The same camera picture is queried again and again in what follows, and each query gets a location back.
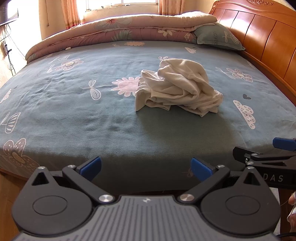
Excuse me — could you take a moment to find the white printed long-sleeve shirt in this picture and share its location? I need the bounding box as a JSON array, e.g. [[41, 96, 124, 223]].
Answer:
[[134, 58, 224, 118]]

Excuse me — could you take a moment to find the window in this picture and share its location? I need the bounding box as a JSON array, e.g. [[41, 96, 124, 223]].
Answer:
[[76, 0, 160, 12]]

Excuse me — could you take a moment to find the person's right hand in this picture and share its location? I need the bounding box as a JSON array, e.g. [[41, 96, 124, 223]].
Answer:
[[286, 192, 296, 224]]

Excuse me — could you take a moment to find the white power strip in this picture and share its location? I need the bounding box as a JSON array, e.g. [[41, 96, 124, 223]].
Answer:
[[1, 42, 12, 55]]

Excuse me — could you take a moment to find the pink patterned curtain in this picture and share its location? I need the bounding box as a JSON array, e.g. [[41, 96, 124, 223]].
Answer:
[[158, 0, 172, 15], [60, 0, 82, 29]]

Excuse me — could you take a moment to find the folded pink floral quilt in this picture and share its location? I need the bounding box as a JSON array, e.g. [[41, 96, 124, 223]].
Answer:
[[25, 13, 218, 64]]

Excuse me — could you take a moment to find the green printed pillow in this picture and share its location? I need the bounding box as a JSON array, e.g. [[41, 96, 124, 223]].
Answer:
[[193, 23, 246, 51]]

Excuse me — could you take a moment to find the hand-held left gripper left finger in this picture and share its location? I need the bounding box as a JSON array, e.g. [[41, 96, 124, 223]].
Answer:
[[28, 156, 115, 206]]

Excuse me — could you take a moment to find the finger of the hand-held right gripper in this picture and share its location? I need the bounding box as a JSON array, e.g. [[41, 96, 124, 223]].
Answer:
[[272, 137, 296, 151], [232, 146, 296, 167]]

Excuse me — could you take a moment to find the wooden bed headboard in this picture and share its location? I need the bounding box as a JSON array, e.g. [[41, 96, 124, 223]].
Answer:
[[208, 0, 296, 110]]

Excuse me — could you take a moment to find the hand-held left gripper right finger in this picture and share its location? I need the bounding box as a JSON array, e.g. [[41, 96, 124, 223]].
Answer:
[[178, 158, 264, 206]]

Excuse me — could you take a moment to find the dangling black wall cable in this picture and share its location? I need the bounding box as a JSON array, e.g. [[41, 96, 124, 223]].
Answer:
[[0, 23, 26, 77]]

